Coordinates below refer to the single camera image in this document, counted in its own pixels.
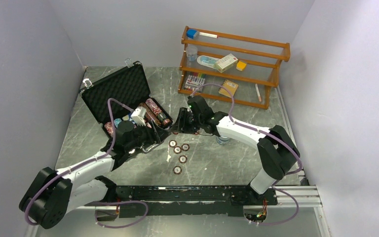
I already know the orange brown chip row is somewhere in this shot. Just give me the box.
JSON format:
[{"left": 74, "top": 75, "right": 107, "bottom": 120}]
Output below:
[{"left": 139, "top": 103, "right": 162, "bottom": 127}]

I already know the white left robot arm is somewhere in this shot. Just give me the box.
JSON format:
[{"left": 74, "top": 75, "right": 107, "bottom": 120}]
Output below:
[{"left": 19, "top": 108, "right": 188, "bottom": 229}]

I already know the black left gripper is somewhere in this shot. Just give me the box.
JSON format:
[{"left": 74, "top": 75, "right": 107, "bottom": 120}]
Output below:
[{"left": 125, "top": 119, "right": 171, "bottom": 152}]

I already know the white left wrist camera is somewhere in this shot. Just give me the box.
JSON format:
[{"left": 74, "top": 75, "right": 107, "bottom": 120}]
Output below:
[{"left": 131, "top": 106, "right": 147, "bottom": 126}]

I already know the purple red chip row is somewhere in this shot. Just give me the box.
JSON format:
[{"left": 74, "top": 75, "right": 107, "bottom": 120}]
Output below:
[{"left": 145, "top": 98, "right": 172, "bottom": 127}]

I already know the blue white ceramic jar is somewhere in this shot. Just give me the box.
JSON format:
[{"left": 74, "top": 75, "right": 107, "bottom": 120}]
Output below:
[{"left": 216, "top": 136, "right": 230, "bottom": 145}]

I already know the white pen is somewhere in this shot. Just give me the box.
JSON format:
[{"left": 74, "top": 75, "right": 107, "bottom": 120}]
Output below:
[{"left": 255, "top": 84, "right": 262, "bottom": 103}]

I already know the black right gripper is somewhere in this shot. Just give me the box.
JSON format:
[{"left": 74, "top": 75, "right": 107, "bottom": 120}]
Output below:
[{"left": 171, "top": 107, "right": 203, "bottom": 134}]

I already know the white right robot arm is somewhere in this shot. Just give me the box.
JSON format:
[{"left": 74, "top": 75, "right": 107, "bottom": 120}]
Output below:
[{"left": 177, "top": 95, "right": 302, "bottom": 204}]

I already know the orange spiral notebook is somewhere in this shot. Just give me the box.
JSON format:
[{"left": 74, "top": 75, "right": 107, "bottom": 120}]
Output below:
[{"left": 219, "top": 79, "right": 239, "bottom": 98}]

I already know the clear plastic cup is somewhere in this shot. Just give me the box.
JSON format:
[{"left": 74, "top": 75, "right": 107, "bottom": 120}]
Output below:
[{"left": 186, "top": 45, "right": 198, "bottom": 62}]

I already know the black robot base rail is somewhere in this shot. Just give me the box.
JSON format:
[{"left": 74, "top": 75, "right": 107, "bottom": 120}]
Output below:
[{"left": 104, "top": 185, "right": 277, "bottom": 218}]

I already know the white cardboard box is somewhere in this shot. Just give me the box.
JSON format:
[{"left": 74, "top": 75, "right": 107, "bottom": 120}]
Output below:
[{"left": 214, "top": 53, "right": 238, "bottom": 73}]

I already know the coloured marker pack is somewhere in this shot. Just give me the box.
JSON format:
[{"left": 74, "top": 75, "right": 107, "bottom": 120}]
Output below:
[{"left": 183, "top": 72, "right": 206, "bottom": 92}]

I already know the yellow small block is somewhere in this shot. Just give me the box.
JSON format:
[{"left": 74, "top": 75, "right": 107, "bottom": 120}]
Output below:
[{"left": 236, "top": 60, "right": 247, "bottom": 71}]

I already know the orange wooden shelf rack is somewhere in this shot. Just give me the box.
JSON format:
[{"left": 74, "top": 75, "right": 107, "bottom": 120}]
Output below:
[{"left": 178, "top": 26, "right": 291, "bottom": 109}]

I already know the black poker chip case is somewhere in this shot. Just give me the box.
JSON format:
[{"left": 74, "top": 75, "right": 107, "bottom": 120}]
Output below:
[{"left": 80, "top": 58, "right": 176, "bottom": 159}]

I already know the green red chip row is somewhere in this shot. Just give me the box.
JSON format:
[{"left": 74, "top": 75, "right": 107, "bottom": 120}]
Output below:
[{"left": 104, "top": 122, "right": 114, "bottom": 137}]

